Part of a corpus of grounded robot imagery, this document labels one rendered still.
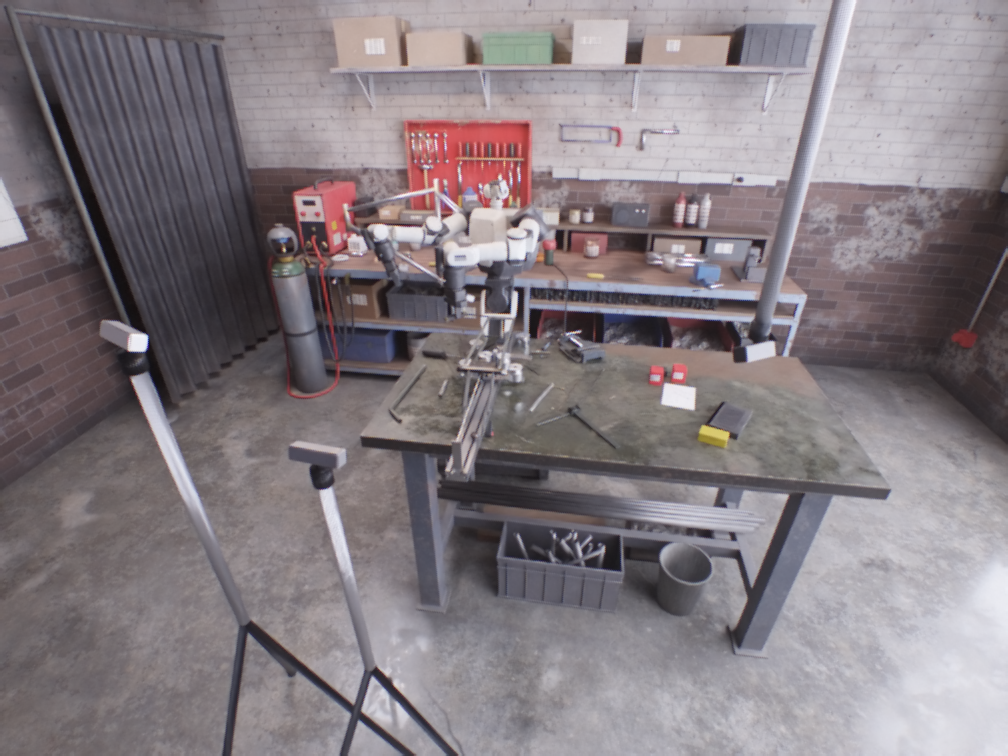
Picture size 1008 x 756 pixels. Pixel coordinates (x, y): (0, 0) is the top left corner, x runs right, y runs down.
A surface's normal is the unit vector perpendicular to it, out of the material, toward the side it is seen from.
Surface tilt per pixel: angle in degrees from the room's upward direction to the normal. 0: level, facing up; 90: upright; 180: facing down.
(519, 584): 90
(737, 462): 0
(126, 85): 91
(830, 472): 0
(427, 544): 90
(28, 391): 90
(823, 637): 0
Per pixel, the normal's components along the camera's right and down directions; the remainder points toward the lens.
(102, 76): 0.52, 0.44
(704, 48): -0.20, 0.45
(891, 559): 0.00, -0.87
